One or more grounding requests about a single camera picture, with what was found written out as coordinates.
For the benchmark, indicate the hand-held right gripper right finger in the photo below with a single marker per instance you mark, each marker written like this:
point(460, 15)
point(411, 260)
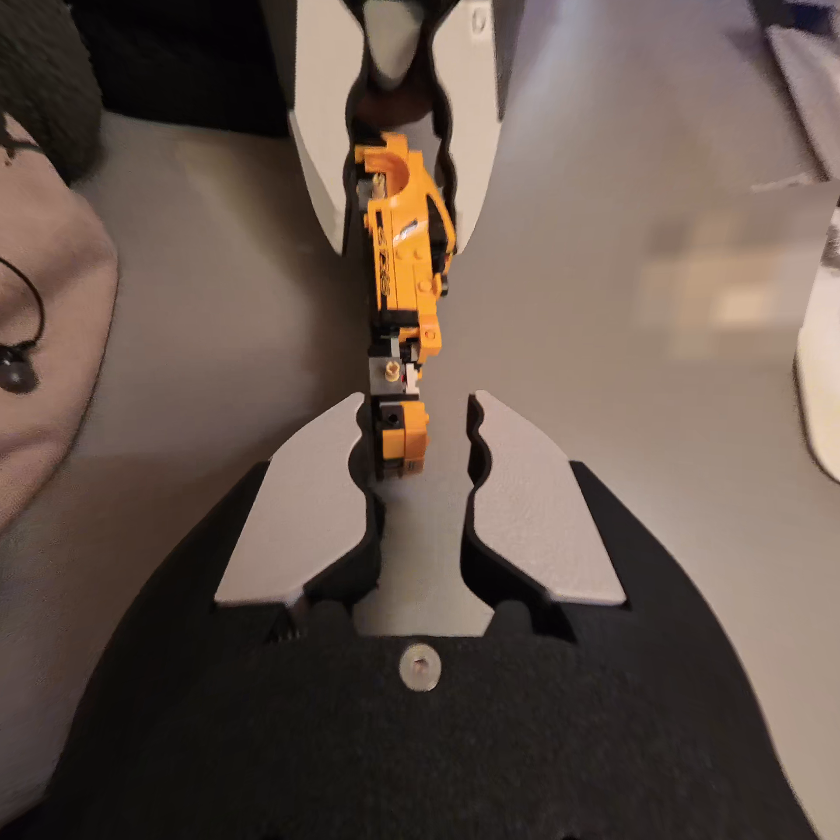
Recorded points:
point(538, 518)

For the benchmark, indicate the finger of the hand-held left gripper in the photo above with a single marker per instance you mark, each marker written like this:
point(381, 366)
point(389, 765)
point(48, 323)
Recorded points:
point(321, 98)
point(476, 98)

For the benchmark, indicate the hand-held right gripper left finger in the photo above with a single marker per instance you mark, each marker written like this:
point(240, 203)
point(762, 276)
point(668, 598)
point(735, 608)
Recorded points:
point(302, 518)

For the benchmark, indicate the orange toy brick car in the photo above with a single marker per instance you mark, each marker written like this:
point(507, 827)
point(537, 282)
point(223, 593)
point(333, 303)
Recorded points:
point(400, 229)

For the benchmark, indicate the person's left hand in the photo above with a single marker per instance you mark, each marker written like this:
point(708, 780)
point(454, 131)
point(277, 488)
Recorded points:
point(394, 110)

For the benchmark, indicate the white book stand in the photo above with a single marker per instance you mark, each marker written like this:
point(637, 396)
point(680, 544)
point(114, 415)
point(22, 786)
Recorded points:
point(823, 394)

